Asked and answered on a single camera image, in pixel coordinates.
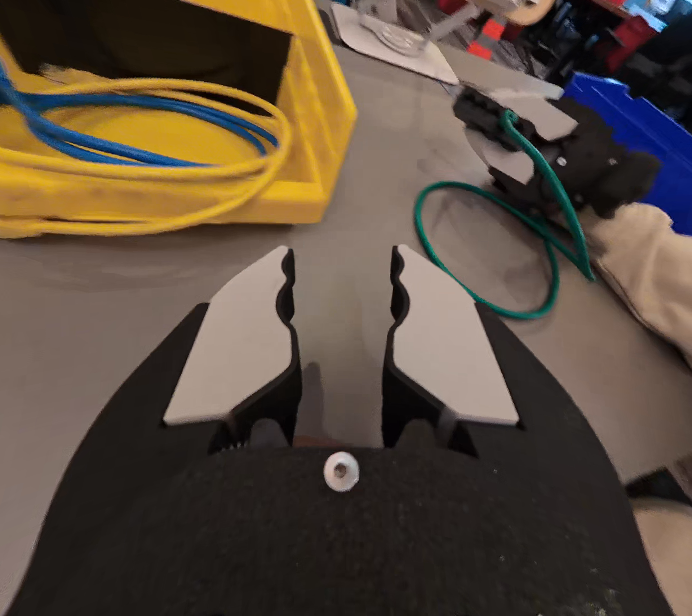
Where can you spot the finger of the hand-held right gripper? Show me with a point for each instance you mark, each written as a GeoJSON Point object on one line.
{"type": "Point", "coordinates": [511, 164]}
{"type": "Point", "coordinates": [546, 118]}

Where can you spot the person's beige sweatshirt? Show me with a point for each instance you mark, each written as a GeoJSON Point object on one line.
{"type": "Point", "coordinates": [667, 551]}

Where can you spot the blue plastic bin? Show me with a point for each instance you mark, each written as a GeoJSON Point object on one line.
{"type": "Point", "coordinates": [649, 140]}

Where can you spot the yellow plastic bin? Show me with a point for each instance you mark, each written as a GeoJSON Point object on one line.
{"type": "Point", "coordinates": [319, 140]}

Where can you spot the person's right forearm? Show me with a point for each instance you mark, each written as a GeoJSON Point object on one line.
{"type": "Point", "coordinates": [643, 270]}

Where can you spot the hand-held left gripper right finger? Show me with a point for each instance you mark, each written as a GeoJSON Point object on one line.
{"type": "Point", "coordinates": [448, 351]}

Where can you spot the black yellow-bin divider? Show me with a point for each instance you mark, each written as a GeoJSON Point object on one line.
{"type": "Point", "coordinates": [162, 37]}

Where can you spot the orange reflective barrier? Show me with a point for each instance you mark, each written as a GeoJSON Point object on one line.
{"type": "Point", "coordinates": [486, 40]}

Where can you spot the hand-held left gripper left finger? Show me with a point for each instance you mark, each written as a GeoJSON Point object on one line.
{"type": "Point", "coordinates": [238, 351]}

